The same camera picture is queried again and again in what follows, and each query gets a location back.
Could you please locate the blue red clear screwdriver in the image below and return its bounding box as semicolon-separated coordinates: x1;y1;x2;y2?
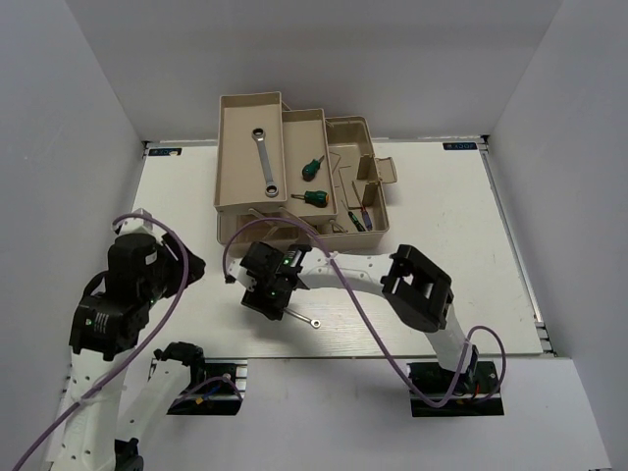
351;181;373;232

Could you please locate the black green precision screwdriver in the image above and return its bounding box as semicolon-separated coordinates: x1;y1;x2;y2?
347;211;365;232

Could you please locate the green flathead stubby screwdriver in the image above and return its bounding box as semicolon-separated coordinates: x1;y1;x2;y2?
301;155;325;182

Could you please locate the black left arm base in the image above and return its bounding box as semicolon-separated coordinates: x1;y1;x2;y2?
167;358;248;417

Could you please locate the large silver ratchet wrench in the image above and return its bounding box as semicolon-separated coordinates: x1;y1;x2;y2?
251;128;280;198

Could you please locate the green orange-capped phillips stubby screwdriver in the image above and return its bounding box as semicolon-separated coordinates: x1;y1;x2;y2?
290;190;330;208

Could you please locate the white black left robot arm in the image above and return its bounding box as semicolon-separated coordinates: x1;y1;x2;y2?
51;232;208;470

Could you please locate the beige plastic toolbox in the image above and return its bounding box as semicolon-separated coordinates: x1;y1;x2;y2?
214;91;397;252

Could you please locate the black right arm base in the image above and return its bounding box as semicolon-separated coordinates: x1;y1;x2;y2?
407;361;504;418

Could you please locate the small silver ratchet wrench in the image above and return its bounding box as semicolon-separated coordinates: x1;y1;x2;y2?
284;308;321;329

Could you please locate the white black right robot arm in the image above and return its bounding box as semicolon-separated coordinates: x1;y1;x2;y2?
228;242;479;393

